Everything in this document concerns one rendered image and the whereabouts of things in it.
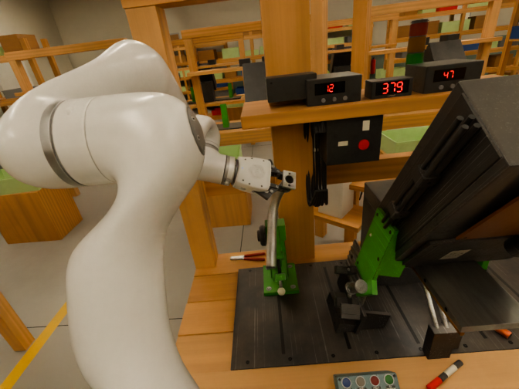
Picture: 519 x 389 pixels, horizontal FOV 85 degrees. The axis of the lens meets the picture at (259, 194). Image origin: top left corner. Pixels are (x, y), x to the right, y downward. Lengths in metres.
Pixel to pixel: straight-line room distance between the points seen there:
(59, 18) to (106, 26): 1.50
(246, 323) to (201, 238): 0.39
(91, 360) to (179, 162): 0.21
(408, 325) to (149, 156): 0.94
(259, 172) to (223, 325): 0.56
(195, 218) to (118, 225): 0.86
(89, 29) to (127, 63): 11.65
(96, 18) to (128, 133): 11.66
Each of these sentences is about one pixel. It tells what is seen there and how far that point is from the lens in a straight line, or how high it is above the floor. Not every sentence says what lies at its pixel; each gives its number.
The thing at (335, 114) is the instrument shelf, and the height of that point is 1.52.
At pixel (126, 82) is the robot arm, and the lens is 0.43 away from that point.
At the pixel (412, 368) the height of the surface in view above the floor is 0.90.
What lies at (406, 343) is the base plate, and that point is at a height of 0.90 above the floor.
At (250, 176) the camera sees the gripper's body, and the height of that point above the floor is 1.40.
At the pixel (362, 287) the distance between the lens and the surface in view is 0.89.
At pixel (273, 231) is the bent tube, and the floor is 1.20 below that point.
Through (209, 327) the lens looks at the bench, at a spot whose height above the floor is 0.88.
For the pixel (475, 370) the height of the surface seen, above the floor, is 0.90.
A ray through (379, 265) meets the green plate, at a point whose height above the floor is 1.16.
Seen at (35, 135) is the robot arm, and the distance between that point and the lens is 0.37.
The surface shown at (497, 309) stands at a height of 1.13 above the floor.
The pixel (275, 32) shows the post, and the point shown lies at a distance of 0.96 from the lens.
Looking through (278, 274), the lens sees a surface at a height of 1.00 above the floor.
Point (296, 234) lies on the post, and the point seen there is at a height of 1.02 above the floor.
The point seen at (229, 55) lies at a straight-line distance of 7.62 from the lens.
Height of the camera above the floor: 1.71
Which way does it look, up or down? 27 degrees down
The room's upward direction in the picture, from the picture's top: 7 degrees counter-clockwise
